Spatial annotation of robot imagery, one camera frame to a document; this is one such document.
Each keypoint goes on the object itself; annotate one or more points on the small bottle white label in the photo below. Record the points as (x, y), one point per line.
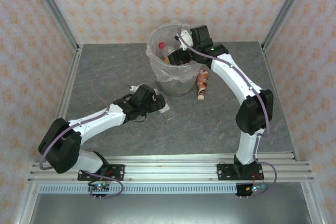
(165, 108)

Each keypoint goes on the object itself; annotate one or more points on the red cap bottle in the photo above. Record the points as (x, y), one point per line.
(161, 44)

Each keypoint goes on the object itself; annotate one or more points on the bottle brown white label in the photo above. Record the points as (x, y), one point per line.
(202, 82)

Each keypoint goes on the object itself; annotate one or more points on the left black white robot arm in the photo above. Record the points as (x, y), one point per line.
(60, 145)

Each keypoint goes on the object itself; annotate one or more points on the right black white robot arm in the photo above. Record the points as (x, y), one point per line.
(252, 113)

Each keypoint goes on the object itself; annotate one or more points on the clear plastic bin liner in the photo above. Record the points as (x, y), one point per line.
(160, 73)

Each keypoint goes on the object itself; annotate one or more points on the grey metal bin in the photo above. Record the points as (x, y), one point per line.
(176, 87)

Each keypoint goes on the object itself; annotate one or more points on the left circuit board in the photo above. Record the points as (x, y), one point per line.
(99, 187)

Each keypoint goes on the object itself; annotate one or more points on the circuit board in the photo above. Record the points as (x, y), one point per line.
(252, 189)
(99, 187)

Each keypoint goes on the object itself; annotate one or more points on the grey metal panel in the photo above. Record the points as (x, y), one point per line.
(168, 208)

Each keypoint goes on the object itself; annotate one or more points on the right circuit board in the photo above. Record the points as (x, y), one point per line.
(252, 189)

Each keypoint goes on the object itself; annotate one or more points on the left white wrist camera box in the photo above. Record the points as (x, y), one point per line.
(135, 87)

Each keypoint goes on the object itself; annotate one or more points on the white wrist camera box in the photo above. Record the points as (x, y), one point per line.
(187, 37)
(135, 87)

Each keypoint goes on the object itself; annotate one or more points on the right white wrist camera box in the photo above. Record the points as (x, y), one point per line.
(187, 37)

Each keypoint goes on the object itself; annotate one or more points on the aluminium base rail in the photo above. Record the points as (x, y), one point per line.
(170, 169)

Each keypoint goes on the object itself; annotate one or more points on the left aluminium side rail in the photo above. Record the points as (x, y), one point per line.
(71, 77)

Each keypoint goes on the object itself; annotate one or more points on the aluminium side rail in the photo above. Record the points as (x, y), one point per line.
(273, 77)
(71, 77)

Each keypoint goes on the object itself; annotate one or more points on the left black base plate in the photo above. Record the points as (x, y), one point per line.
(118, 172)

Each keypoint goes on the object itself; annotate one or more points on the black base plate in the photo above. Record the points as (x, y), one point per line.
(225, 172)
(118, 172)

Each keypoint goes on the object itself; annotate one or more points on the right aluminium side rail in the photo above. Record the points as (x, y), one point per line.
(273, 77)

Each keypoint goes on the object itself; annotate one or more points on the right aluminium frame post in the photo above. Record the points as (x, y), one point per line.
(286, 9)

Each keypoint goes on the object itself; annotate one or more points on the aluminium frame post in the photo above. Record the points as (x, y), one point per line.
(286, 9)
(52, 9)

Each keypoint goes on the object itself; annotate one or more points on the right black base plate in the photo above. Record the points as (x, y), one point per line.
(225, 172)

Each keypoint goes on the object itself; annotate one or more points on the left aluminium frame post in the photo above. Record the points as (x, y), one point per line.
(52, 9)

